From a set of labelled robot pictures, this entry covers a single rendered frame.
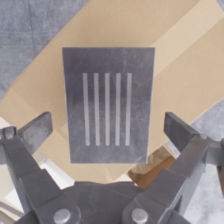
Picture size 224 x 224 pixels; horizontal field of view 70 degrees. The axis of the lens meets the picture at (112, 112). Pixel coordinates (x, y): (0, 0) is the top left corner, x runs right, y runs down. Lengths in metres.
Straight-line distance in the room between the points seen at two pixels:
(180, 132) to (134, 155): 0.13
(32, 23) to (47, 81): 1.03
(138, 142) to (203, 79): 0.19
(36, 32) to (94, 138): 1.14
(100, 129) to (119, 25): 0.19
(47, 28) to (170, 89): 1.09
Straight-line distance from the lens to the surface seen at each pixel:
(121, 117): 0.25
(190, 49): 0.36
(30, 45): 1.35
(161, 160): 1.00
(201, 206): 1.98
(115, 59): 0.23
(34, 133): 0.17
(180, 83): 0.35
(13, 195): 0.90
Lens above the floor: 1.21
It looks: 74 degrees down
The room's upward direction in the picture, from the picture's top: 179 degrees clockwise
